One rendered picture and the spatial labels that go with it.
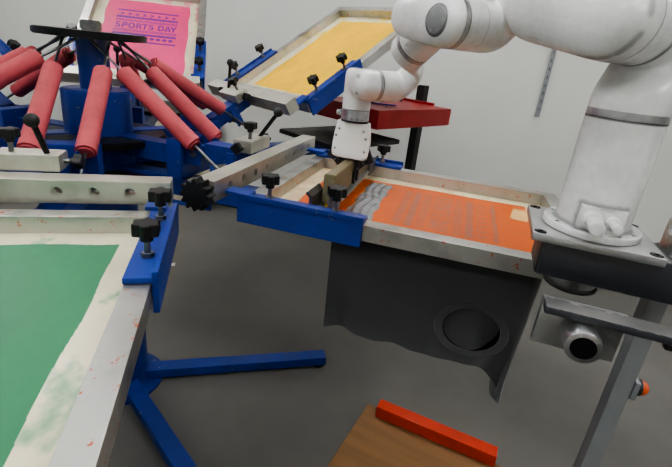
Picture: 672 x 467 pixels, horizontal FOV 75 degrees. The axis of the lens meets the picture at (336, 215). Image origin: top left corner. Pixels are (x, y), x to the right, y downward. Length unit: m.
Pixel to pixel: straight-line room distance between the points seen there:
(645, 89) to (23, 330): 0.84
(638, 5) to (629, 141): 0.16
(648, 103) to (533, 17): 0.17
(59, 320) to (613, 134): 0.77
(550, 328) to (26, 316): 0.71
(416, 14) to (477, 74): 2.33
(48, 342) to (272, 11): 3.05
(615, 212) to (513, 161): 2.59
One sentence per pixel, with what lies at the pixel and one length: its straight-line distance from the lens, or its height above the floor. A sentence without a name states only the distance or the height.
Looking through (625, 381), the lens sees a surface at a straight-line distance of 1.32.
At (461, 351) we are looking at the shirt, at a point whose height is 0.69.
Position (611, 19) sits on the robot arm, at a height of 1.40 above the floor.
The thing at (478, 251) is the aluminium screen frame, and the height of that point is 0.98.
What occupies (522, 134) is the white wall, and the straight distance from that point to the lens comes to 3.21.
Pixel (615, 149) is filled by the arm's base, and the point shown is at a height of 1.26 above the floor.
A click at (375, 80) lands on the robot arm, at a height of 1.28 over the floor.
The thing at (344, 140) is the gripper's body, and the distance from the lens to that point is 1.19.
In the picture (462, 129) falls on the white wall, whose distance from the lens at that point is 3.19.
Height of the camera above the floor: 1.34
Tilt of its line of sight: 20 degrees down
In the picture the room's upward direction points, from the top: 6 degrees clockwise
